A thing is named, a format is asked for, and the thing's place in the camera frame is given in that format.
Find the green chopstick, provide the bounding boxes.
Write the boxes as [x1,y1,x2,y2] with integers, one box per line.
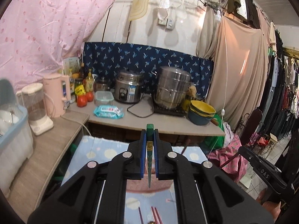
[147,124,154,189]

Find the person right hand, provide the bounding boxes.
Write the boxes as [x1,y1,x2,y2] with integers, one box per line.
[256,189,281,222]

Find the black induction cooktop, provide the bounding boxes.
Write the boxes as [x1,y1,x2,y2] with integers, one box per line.
[151,94,187,117]

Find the blue wet wipes pack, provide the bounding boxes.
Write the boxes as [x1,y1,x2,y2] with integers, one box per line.
[93,105,124,119]

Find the pink floral clothing pile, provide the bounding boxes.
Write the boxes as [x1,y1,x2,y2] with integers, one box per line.
[208,135,248,183]

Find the pink perforated utensil holder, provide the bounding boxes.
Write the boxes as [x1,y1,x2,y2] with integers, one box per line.
[126,159,173,194]

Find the stacked yellow blue bowls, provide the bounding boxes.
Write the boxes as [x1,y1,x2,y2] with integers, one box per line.
[187,100,216,126]

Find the silver rice cooker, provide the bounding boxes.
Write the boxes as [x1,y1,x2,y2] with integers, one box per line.
[114,70,144,104]

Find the clear food container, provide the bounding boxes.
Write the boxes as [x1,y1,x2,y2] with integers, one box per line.
[94,91,114,106]

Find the stainless steel steamer pot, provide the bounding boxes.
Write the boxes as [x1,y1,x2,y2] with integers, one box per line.
[152,66,192,110]

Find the green plastic bag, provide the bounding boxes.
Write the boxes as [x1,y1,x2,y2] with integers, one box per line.
[201,114,225,154]

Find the small steel lidded pot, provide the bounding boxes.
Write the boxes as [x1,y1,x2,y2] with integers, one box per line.
[94,76,110,92]

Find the red tomato right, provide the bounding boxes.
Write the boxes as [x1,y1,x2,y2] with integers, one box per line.
[85,91,94,102]

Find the blue patterned tablecloth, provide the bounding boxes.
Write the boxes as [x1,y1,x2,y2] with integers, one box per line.
[59,140,206,223]

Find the oil bottle yellow cap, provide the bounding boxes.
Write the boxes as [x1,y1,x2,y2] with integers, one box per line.
[85,69,94,93]

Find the navy patterned backsplash cloth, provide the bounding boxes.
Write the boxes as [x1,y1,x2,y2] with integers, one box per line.
[83,42,214,99]

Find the pink electric kettle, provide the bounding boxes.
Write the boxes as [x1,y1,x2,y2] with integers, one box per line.
[43,73,70,118]

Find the white glass blender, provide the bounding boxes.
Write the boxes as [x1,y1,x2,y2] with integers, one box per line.
[16,83,54,136]

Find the beige hanging curtain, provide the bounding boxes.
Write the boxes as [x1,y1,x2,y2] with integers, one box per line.
[196,7,268,128]

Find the white dish drainer box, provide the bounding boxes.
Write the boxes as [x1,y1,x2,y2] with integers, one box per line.
[0,78,34,198]

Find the pink floral curtain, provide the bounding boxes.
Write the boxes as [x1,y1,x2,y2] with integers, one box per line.
[1,0,115,90]

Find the white cord with switch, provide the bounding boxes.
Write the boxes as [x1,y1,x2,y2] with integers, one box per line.
[209,11,229,154]

